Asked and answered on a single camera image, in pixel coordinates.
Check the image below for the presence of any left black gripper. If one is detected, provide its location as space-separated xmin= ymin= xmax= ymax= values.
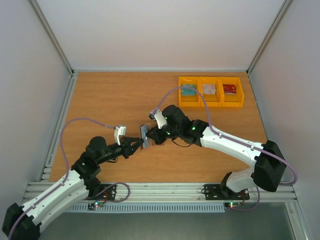
xmin=97 ymin=136 xmax=144 ymax=165

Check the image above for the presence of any brown leather card holder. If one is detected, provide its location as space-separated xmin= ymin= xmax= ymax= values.
xmin=139 ymin=123 xmax=165 ymax=149

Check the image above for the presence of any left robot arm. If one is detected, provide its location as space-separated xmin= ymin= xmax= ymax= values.
xmin=2 ymin=136 xmax=144 ymax=240

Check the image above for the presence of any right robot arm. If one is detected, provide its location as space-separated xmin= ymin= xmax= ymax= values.
xmin=145 ymin=105 xmax=286 ymax=199

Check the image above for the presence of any teal card stack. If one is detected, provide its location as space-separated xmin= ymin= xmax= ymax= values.
xmin=180 ymin=84 xmax=197 ymax=96

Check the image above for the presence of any white card stack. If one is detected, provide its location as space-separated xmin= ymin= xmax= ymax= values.
xmin=202 ymin=83 xmax=217 ymax=95

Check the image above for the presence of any red card stack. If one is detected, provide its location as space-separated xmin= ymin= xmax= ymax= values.
xmin=222 ymin=84 xmax=237 ymax=95

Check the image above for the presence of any left yellow bin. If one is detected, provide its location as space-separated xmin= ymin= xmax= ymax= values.
xmin=178 ymin=76 xmax=200 ymax=107

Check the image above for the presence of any left small circuit board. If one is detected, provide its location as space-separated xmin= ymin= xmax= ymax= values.
xmin=87 ymin=202 xmax=104 ymax=211

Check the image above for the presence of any small circuit board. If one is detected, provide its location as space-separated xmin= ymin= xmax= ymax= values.
xmin=87 ymin=202 xmax=104 ymax=211
xmin=224 ymin=201 xmax=243 ymax=209

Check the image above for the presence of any right yellow bin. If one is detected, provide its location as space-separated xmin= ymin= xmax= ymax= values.
xmin=219 ymin=76 xmax=245 ymax=108

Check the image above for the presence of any right small circuit board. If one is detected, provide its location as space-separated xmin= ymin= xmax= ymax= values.
xmin=224 ymin=201 xmax=243 ymax=209

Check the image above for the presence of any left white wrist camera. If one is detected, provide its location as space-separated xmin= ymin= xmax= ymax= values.
xmin=113 ymin=124 xmax=127 ymax=145

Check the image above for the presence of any aluminium front rail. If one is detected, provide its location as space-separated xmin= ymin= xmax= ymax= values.
xmin=22 ymin=181 xmax=298 ymax=203

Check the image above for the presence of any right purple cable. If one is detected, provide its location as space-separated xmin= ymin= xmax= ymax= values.
xmin=154 ymin=85 xmax=298 ymax=211

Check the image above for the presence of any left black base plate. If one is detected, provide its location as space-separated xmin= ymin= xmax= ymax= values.
xmin=85 ymin=184 xmax=117 ymax=201

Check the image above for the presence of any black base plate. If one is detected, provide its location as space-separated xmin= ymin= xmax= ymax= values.
xmin=85 ymin=184 xmax=117 ymax=201
xmin=201 ymin=184 xmax=250 ymax=201

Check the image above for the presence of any grey slotted cable duct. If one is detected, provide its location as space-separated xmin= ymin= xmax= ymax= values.
xmin=66 ymin=202 xmax=225 ymax=214

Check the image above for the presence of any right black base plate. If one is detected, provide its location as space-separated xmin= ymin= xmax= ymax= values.
xmin=201 ymin=184 xmax=250 ymax=201

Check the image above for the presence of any left aluminium frame post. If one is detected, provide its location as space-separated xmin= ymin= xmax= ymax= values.
xmin=28 ymin=0 xmax=74 ymax=76

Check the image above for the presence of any aluminium frame post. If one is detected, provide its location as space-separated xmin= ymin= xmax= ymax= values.
xmin=246 ymin=0 xmax=294 ymax=75
xmin=28 ymin=0 xmax=74 ymax=76

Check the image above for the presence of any right aluminium frame post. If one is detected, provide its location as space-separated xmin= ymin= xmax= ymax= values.
xmin=246 ymin=0 xmax=294 ymax=75

